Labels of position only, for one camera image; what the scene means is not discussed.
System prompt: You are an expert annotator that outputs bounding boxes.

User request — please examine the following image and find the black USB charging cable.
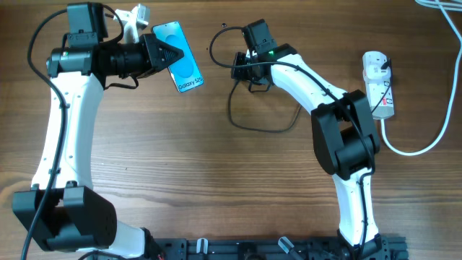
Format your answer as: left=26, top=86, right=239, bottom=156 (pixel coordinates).
left=227, top=57, right=393, bottom=134

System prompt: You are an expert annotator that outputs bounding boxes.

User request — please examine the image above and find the smartphone with cyan screen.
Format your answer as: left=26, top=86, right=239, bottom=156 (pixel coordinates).
left=151, top=20, right=205, bottom=94

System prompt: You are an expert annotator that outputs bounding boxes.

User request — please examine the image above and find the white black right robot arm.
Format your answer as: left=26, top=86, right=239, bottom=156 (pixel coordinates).
left=232, top=19, right=380, bottom=259

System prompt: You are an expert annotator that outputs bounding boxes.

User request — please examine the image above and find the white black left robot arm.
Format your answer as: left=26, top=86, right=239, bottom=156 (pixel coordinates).
left=12, top=2, right=183, bottom=259

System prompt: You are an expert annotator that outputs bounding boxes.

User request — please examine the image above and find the white charger adapter plug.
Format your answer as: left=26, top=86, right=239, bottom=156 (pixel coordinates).
left=363, top=64, right=391, bottom=83

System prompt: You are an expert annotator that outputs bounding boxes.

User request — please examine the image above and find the white power extension socket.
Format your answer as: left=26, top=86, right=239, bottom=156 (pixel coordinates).
left=362, top=51, right=394, bottom=120

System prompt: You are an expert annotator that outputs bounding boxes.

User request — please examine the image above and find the white coiled power cable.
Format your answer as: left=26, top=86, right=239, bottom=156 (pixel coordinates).
left=380, top=0, right=462, bottom=157

